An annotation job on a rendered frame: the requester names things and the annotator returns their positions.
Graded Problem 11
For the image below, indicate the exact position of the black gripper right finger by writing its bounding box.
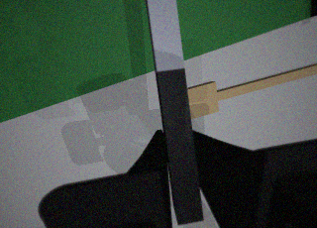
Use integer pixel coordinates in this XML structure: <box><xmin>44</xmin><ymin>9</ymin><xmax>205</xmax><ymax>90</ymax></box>
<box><xmin>192</xmin><ymin>130</ymin><xmax>317</xmax><ymax>228</ymax></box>

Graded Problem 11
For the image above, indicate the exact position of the green rectangular mat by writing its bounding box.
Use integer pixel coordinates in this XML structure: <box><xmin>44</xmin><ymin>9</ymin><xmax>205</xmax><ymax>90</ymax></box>
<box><xmin>0</xmin><ymin>0</ymin><xmax>311</xmax><ymax>123</ymax></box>

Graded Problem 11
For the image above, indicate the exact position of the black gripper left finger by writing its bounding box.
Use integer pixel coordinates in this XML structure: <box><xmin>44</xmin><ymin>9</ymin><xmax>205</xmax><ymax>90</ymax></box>
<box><xmin>38</xmin><ymin>130</ymin><xmax>172</xmax><ymax>228</ymax></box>

